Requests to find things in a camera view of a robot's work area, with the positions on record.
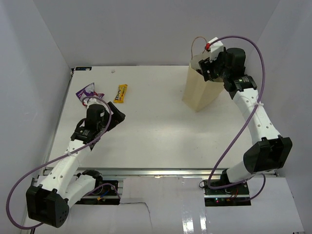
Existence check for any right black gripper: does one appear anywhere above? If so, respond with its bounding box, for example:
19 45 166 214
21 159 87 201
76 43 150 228
199 49 231 82

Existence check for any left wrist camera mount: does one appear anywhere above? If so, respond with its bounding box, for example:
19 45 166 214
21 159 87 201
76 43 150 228
82 98 102 109

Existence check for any purple white snack pouch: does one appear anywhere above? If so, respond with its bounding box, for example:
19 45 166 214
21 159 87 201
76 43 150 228
76 82 104 106

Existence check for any yellow M&M packet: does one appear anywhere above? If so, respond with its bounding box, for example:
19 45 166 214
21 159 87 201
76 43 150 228
114 84 128 103

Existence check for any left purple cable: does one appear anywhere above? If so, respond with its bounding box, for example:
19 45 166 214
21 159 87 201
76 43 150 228
6 97 114 230

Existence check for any black XDOF label sticker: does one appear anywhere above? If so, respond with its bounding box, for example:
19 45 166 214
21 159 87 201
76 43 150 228
75 67 92 71

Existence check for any aluminium table frame rail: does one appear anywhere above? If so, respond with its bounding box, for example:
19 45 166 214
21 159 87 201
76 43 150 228
42 167 276 178

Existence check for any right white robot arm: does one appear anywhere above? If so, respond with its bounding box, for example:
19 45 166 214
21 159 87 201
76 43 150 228
199 48 293 195

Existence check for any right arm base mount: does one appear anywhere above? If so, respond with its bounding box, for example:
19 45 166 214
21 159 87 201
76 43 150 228
199 180 251 207

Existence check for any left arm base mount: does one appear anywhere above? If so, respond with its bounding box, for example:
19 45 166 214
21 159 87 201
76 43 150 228
76 170 120 205

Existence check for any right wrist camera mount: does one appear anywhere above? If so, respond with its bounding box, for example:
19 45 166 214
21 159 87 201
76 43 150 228
205 37 224 62

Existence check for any tan paper bag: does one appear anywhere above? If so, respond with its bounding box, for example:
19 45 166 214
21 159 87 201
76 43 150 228
182 50 224 112

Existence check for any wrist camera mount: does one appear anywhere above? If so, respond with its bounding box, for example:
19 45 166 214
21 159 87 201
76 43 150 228
82 98 102 109
205 37 224 62

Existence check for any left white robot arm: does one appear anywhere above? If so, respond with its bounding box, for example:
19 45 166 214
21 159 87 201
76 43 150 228
26 98 125 228

